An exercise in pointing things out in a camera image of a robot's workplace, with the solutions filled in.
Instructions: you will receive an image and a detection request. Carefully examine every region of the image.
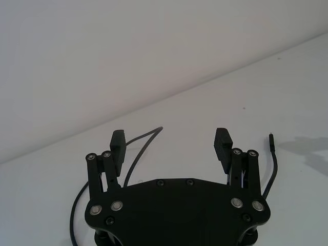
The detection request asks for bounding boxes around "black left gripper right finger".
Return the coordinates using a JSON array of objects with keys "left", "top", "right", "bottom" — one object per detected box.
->
[{"left": 213, "top": 127, "right": 262, "bottom": 198}]

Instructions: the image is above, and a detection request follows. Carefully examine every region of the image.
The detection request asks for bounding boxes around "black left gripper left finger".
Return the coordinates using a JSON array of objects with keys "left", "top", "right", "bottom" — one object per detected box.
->
[{"left": 86, "top": 130, "right": 127, "bottom": 201}]

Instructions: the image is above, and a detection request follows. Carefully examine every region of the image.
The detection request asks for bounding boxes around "thin black cable with plug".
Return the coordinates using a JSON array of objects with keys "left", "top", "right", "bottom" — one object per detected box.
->
[{"left": 68, "top": 126, "right": 279, "bottom": 246}]

